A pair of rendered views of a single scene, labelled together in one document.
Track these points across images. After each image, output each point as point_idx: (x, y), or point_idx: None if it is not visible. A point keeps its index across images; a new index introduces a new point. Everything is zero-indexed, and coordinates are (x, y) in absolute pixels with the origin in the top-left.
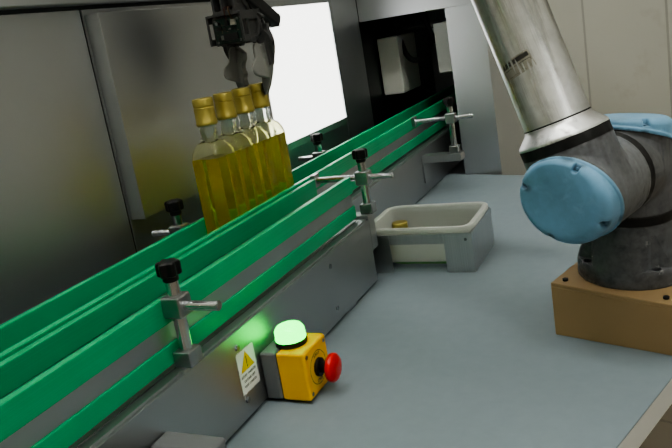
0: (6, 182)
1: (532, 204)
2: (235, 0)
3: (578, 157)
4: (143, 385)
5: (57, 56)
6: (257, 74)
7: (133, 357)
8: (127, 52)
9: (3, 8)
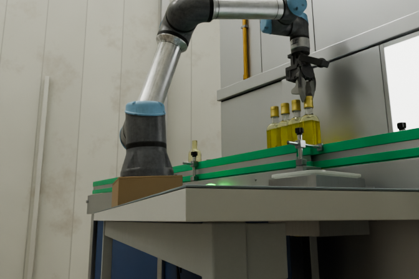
0: (253, 136)
1: None
2: (292, 63)
3: None
4: (187, 180)
5: (274, 97)
6: (292, 93)
7: (187, 172)
8: (290, 91)
9: (256, 86)
